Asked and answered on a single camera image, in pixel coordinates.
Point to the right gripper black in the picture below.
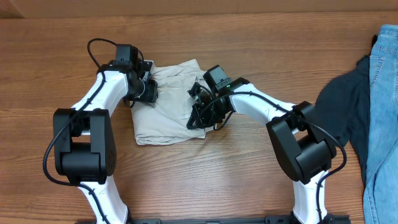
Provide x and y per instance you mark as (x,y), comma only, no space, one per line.
(201,106)

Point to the dark navy shirt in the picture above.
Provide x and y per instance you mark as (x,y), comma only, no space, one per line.
(344,108)

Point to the blue denim jeans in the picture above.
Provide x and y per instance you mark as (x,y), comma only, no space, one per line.
(380,193)

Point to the beige shorts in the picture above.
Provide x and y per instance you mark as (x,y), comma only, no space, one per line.
(165,121)

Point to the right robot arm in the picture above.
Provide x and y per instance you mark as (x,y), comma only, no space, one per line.
(302,148)

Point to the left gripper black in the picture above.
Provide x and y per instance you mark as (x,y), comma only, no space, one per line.
(152,93)

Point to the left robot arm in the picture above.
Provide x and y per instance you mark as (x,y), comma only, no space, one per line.
(82,152)

